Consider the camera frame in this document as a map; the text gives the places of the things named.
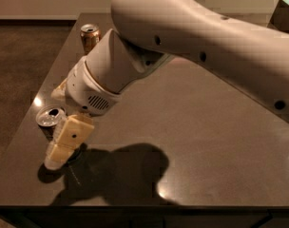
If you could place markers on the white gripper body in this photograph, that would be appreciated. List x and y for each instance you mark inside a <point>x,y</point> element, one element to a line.
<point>85,89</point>

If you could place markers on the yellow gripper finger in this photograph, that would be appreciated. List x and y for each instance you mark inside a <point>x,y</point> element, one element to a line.
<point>68,135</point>
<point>59,92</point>

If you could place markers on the silver blue redbull can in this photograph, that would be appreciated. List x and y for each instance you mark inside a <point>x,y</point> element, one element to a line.
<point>48,117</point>

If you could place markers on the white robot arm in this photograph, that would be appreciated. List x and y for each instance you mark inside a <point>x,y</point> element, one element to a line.
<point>146,34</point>

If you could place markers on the orange soda can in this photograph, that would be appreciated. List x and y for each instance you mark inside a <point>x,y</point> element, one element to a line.
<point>90,36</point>

